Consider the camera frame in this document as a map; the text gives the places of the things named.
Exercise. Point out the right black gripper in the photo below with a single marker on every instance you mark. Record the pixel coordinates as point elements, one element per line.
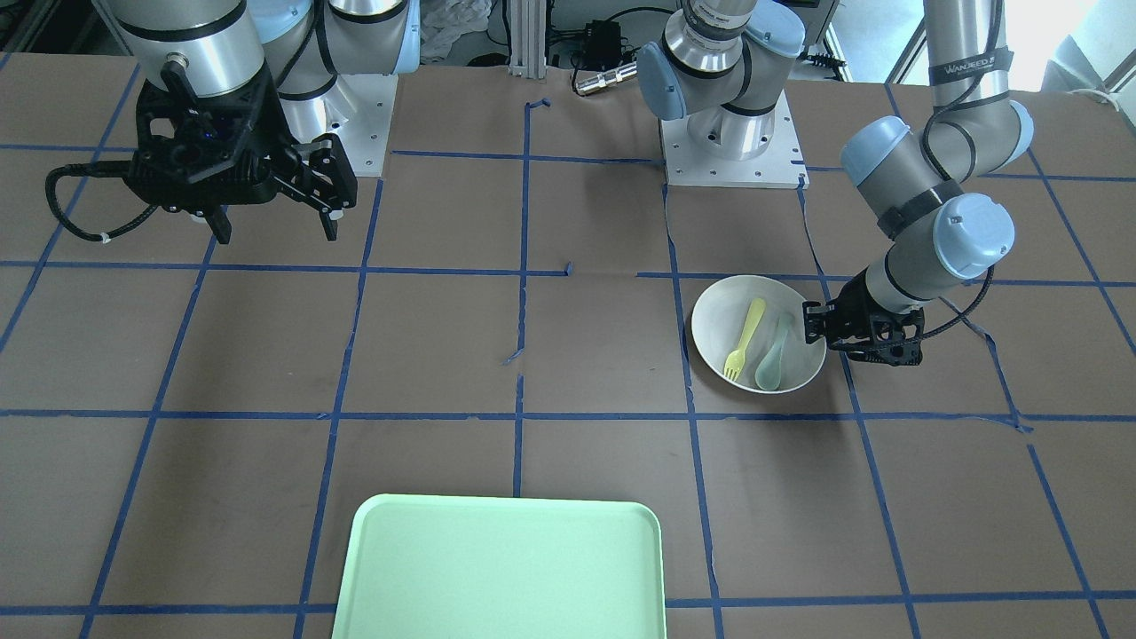
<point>258,123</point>

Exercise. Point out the black power adapter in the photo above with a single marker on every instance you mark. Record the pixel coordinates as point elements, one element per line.
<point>602,45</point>

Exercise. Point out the light green plastic spoon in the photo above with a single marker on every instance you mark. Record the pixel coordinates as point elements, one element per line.
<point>768,374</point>

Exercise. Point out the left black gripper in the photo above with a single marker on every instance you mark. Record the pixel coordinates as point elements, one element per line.
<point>857,306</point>

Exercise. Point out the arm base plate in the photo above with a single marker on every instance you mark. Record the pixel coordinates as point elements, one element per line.
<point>359,110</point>
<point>763,151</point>

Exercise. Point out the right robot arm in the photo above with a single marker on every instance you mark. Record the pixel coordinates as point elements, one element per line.
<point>305,44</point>

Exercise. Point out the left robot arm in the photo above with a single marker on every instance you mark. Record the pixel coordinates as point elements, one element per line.
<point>721,66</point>

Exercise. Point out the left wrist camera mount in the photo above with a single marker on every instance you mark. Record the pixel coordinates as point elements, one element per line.
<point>891,339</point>

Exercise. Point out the yellow plastic fork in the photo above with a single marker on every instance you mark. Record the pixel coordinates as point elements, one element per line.
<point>735,360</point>

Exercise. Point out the aluminium frame post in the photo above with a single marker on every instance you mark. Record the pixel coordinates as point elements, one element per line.
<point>528,28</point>

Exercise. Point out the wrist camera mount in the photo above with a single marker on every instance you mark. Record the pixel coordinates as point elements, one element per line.
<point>891,339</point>
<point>185,138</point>

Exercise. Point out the white round plate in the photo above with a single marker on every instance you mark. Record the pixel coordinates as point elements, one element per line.
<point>717,319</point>

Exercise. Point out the metal cylinder connector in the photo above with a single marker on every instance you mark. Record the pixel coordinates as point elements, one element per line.
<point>592,83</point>

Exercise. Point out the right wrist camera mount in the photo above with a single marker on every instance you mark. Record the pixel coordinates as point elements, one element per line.
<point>185,138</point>

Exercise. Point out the light green tray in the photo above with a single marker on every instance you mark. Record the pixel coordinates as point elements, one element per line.
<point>485,567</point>

